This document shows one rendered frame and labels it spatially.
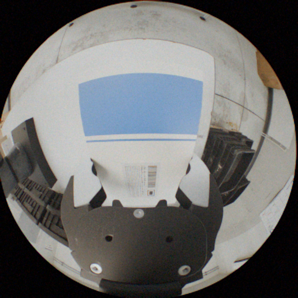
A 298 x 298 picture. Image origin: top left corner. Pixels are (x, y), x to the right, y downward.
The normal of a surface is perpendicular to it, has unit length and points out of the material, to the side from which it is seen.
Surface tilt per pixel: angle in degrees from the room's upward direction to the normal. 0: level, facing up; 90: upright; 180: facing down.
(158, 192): 0
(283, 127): 90
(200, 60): 0
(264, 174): 90
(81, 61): 0
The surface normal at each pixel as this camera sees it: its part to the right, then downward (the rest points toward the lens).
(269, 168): -1.00, 0.00
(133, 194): 0.04, 0.49
